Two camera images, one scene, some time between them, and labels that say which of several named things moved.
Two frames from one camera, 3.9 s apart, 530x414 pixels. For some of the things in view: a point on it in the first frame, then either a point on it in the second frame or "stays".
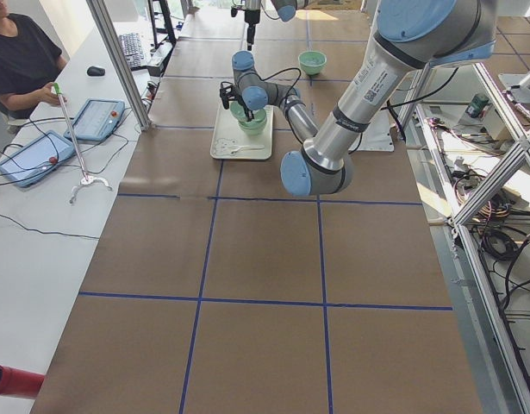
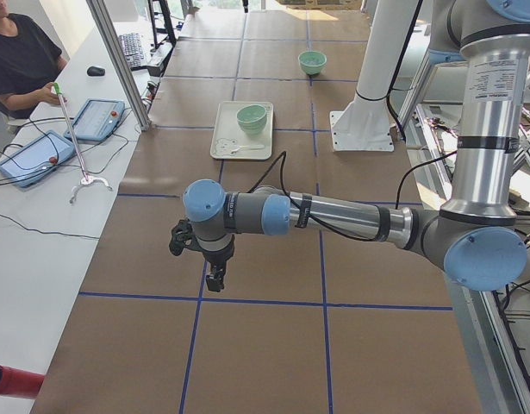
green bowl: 256,125 stays
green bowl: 239,110 to 252,118
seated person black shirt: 23,64 stays
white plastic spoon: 247,147 stays
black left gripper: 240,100 to 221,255
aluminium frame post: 101,12 stays
